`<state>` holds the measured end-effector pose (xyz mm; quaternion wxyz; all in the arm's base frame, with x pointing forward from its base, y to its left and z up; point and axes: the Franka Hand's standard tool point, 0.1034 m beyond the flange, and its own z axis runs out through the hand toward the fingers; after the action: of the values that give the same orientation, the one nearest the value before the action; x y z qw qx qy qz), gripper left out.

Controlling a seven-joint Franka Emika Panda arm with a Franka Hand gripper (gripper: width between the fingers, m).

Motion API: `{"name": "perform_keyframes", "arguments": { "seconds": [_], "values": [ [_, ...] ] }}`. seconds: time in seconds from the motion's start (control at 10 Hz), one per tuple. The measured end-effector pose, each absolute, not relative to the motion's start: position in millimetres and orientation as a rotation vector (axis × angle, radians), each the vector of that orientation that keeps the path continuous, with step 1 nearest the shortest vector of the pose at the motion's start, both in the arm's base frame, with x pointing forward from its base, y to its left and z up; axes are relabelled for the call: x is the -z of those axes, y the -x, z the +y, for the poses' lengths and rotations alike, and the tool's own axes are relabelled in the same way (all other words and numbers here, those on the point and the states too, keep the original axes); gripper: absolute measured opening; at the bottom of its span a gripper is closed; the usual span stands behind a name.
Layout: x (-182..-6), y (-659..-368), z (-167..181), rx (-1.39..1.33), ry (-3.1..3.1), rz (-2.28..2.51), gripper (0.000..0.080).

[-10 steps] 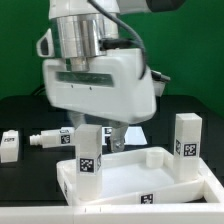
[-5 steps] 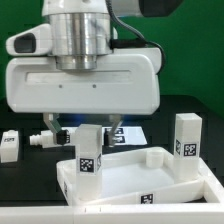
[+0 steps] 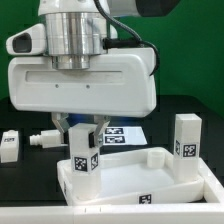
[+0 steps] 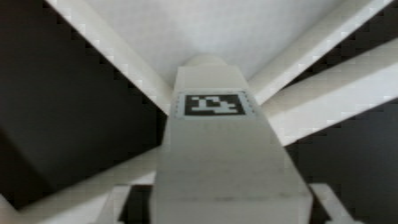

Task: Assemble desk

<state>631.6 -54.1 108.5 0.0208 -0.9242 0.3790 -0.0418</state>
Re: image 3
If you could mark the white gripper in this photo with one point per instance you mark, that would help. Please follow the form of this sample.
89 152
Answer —
118 83

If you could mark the white desk tabletop tray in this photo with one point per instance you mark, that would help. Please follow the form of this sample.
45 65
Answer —
143 176

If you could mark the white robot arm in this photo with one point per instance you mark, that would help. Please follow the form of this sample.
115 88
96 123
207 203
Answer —
74 62

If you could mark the white marker sheet with tags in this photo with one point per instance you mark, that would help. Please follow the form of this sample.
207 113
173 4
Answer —
125 135

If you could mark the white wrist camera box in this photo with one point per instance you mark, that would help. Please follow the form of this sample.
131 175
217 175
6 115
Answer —
31 41

